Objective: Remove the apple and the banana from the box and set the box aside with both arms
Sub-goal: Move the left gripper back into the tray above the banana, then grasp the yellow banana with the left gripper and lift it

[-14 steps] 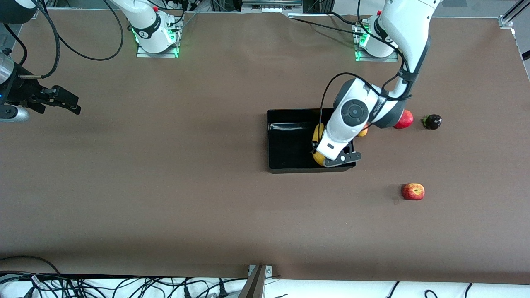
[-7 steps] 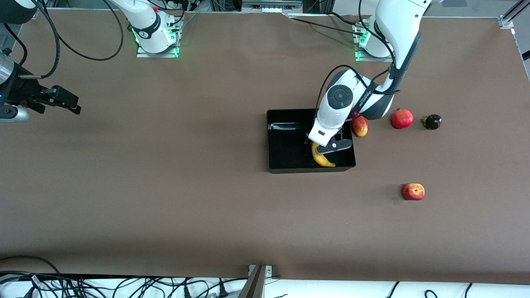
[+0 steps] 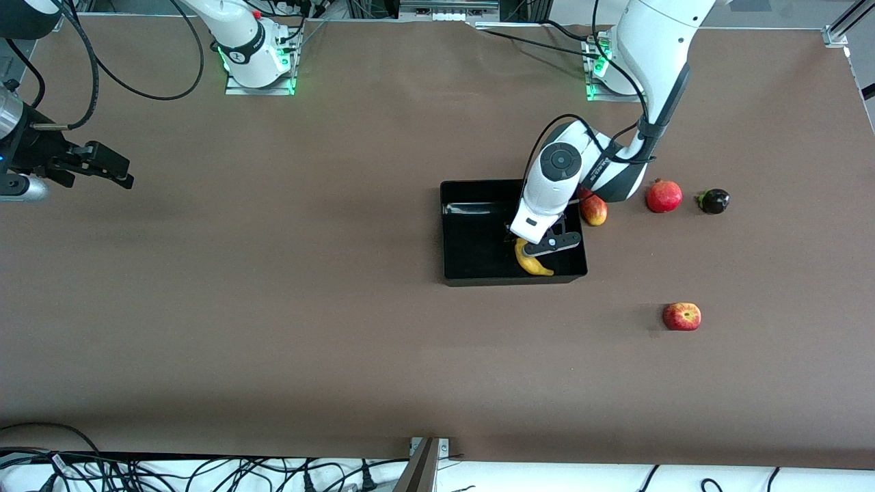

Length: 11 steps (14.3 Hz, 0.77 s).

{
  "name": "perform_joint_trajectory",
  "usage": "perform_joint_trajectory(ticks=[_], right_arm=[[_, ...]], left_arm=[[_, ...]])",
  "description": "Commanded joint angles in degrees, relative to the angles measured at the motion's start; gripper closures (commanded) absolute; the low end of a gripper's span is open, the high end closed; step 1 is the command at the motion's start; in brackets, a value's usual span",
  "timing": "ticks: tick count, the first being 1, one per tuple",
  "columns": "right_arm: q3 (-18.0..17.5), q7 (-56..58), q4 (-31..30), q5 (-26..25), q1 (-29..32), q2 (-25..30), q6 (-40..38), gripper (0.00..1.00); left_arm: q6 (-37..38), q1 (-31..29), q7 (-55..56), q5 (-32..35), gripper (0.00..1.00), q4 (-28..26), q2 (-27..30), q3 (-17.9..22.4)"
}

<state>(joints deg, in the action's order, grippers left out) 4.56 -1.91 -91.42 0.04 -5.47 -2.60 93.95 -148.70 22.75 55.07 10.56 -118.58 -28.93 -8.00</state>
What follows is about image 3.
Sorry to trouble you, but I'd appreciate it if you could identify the yellow banana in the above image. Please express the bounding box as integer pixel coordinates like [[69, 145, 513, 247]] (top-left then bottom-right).
[[514, 237, 555, 277]]

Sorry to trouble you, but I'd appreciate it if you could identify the black plastic box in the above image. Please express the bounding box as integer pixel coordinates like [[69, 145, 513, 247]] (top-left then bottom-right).
[[440, 179, 589, 288]]

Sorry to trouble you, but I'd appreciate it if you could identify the red yellow apple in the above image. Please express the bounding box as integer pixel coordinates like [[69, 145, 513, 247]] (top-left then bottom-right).
[[662, 302, 702, 332]]

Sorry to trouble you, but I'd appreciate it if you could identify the red yellow mango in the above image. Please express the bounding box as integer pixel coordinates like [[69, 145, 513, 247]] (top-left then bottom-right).
[[578, 188, 608, 227]]

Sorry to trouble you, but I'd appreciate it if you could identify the red pomegranate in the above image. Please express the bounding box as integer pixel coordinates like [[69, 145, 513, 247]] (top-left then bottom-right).
[[646, 178, 684, 214]]

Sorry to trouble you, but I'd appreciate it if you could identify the dark purple eggplant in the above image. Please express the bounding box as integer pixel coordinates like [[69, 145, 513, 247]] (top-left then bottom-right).
[[695, 188, 731, 215]]

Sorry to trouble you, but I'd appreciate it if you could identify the white power strip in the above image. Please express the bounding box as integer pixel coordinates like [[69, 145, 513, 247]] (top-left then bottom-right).
[[399, 0, 500, 21]]

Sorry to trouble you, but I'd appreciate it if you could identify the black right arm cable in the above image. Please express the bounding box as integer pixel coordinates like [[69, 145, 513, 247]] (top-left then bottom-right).
[[0, 0, 206, 131]]

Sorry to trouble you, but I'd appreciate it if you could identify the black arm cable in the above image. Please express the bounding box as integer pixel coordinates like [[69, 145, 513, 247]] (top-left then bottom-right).
[[523, 20, 660, 206], [0, 0, 206, 131]]

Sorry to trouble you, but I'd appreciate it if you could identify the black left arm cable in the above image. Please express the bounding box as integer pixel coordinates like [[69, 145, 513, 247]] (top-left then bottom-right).
[[523, 20, 660, 206]]

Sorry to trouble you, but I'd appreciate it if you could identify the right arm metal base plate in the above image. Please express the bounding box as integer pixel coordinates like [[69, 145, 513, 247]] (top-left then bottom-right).
[[224, 17, 301, 96]]

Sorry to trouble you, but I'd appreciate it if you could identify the black cable on table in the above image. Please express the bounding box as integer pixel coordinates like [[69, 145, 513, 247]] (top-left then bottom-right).
[[475, 20, 602, 59]]

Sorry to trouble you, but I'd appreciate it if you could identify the grey metal camera post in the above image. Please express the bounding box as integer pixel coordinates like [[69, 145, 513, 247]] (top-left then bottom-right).
[[391, 437, 452, 492]]

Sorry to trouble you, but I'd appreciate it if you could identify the tangled black cable bundle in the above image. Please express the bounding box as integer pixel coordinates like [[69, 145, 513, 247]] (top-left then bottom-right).
[[0, 422, 411, 492]]

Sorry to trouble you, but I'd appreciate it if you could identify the aluminium frame profile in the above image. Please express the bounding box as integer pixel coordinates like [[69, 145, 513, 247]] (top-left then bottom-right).
[[822, 0, 875, 49]]

